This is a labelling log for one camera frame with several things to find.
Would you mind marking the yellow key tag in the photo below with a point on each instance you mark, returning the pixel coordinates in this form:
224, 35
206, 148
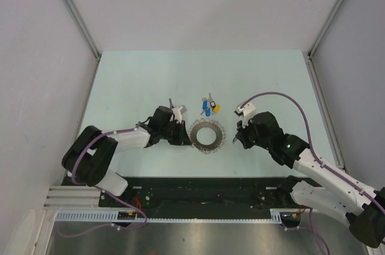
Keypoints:
216, 109

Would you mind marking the upper blue key tag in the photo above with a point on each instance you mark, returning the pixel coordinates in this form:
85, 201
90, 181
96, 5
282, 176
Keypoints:
205, 105

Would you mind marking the blue key tag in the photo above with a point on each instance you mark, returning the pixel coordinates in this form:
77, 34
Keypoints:
207, 112
205, 105

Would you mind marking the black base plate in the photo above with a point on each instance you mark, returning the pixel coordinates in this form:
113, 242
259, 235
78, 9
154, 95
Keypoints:
211, 198

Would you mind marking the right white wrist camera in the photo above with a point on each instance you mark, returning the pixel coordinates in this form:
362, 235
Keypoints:
247, 112

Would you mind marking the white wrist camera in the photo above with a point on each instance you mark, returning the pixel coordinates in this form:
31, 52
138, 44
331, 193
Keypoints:
178, 111
247, 112

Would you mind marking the right aluminium frame post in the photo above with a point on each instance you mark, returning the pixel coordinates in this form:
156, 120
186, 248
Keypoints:
332, 15

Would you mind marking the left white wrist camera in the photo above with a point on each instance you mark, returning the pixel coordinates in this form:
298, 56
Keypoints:
178, 111

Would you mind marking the left aluminium frame post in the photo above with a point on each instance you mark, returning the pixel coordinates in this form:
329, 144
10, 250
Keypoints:
82, 28

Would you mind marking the silver key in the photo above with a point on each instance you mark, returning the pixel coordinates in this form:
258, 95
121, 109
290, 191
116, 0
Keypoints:
209, 99

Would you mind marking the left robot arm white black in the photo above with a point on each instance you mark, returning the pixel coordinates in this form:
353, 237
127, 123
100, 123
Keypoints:
89, 157

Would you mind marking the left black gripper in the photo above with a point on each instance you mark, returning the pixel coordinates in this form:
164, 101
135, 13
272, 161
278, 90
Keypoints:
182, 138

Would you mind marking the metal disc with keyrings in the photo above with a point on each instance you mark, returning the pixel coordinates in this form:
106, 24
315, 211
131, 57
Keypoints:
206, 135

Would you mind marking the lower blue key tag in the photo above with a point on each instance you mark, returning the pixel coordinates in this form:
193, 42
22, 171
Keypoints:
207, 112

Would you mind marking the white slotted cable duct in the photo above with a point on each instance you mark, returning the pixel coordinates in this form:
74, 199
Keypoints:
114, 216

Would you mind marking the aluminium frame post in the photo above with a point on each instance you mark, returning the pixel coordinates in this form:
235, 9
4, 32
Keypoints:
332, 15
82, 28

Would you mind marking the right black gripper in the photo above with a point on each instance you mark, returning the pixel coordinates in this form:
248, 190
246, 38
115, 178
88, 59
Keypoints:
241, 134

